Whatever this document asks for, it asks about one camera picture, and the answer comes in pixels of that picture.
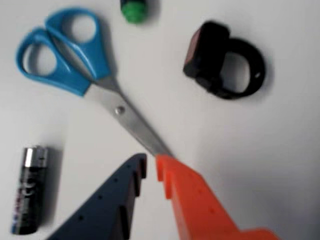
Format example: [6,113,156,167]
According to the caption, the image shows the black marker with green cap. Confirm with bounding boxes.
[119,0,148,25]

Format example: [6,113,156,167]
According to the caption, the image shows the coiled black cable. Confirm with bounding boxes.
[182,20,266,100]

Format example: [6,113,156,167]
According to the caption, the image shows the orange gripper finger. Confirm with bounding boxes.
[155,154,281,240]

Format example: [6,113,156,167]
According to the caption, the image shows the blue handled scissors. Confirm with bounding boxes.
[14,6,176,160]

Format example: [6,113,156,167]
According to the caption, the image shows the black AA battery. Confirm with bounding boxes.
[9,144,50,236]

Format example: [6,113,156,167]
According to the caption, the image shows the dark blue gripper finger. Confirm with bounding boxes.
[46,153,148,240]

